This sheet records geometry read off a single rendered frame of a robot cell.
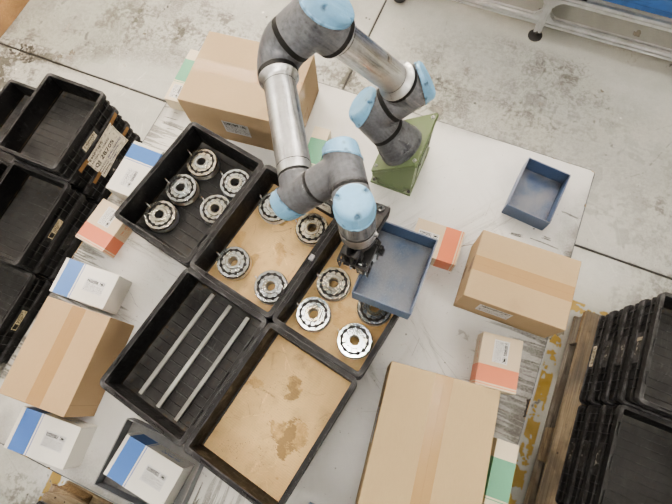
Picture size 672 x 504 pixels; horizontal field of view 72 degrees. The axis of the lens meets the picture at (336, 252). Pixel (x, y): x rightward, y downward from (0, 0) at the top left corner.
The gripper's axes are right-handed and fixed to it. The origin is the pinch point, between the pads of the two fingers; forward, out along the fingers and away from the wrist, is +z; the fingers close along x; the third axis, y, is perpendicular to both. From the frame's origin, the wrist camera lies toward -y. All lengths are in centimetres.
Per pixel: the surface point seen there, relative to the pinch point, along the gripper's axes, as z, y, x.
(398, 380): 23.7, 22.5, 17.5
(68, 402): 22, 66, -66
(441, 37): 110, -175, -31
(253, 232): 26.5, -2.2, -41.9
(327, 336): 29.1, 18.6, -6.4
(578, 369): 104, -18, 84
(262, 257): 27.0, 4.2, -35.4
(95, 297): 28, 37, -81
